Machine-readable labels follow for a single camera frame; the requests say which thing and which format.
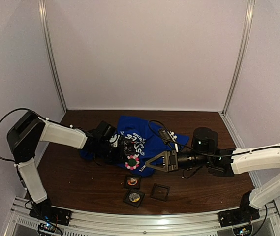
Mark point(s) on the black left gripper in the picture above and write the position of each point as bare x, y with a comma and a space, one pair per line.
124, 149

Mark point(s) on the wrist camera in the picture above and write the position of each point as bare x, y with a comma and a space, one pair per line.
108, 134
169, 138

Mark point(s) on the right aluminium frame post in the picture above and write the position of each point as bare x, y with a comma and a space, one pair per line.
248, 20

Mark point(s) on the black display box right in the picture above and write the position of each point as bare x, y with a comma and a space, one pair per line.
160, 192

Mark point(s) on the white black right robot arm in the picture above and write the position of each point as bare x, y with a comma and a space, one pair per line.
204, 151

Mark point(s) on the aluminium frame post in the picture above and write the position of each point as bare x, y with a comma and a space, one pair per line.
50, 54
248, 20

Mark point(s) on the pink flower plush brooch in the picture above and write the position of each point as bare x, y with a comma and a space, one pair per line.
132, 162

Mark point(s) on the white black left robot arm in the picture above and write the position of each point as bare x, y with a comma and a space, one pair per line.
33, 131

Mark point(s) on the left aluminium frame post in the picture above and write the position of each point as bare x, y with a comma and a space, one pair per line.
50, 54

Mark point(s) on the small round badge brooch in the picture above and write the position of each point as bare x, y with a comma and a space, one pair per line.
134, 197

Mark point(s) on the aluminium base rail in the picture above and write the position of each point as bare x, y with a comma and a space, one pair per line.
84, 223

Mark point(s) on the black display box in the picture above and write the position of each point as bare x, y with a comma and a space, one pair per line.
125, 185
160, 192
134, 204

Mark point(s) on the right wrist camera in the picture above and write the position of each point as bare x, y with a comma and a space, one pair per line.
169, 138

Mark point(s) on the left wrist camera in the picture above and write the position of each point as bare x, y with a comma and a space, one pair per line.
108, 134

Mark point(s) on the blue printed t-shirt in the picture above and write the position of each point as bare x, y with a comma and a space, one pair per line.
144, 139

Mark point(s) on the black display box upper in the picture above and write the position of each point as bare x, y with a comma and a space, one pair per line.
125, 185

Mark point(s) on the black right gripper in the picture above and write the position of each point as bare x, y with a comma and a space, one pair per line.
172, 160

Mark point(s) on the black display box lower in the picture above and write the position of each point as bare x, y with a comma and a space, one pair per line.
134, 204

